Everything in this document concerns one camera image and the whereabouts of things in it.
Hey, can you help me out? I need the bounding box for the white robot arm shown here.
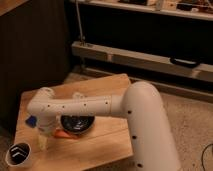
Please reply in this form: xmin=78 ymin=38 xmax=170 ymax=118
xmin=27 ymin=81 xmax=182 ymax=171

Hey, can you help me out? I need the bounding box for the metal pole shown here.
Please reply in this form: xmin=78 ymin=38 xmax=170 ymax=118
xmin=75 ymin=0 xmax=85 ymax=44

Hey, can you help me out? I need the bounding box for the upper shelf with clutter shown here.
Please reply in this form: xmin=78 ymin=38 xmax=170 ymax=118
xmin=69 ymin=0 xmax=213 ymax=22

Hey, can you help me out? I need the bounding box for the orange pepper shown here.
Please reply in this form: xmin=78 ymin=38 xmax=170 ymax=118
xmin=53 ymin=130 xmax=78 ymax=139

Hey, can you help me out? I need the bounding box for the wooden table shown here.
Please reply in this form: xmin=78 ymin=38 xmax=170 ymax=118
xmin=10 ymin=74 xmax=132 ymax=171

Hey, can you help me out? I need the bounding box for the white cup dark inside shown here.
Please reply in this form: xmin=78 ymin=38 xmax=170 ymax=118
xmin=5 ymin=142 xmax=32 ymax=168

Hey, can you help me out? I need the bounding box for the long grey metal case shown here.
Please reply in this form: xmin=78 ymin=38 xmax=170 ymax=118
xmin=71 ymin=41 xmax=213 ymax=82

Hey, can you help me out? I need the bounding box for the black ceramic bowl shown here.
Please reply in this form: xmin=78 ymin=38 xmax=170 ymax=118
xmin=60 ymin=115 xmax=95 ymax=134

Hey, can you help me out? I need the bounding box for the black case handle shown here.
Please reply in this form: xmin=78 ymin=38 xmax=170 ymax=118
xmin=169 ymin=58 xmax=201 ymax=68

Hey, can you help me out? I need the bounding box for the blue sponge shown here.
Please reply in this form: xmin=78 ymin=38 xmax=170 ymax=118
xmin=25 ymin=116 xmax=37 ymax=128

